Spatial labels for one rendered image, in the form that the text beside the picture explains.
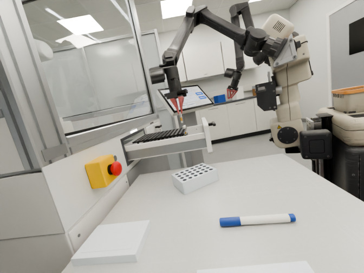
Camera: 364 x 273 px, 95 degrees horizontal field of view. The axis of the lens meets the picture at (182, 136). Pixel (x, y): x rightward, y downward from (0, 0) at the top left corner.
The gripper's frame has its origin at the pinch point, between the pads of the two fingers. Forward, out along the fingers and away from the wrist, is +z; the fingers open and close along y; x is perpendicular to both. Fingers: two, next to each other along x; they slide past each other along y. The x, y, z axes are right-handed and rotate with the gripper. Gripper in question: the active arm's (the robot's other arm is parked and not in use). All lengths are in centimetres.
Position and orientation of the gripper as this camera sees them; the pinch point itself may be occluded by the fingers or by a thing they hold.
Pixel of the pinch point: (180, 112)
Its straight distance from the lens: 77.2
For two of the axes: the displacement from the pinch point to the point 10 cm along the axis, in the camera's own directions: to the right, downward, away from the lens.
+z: 2.0, 9.7, 1.4
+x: 1.1, -1.6, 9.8
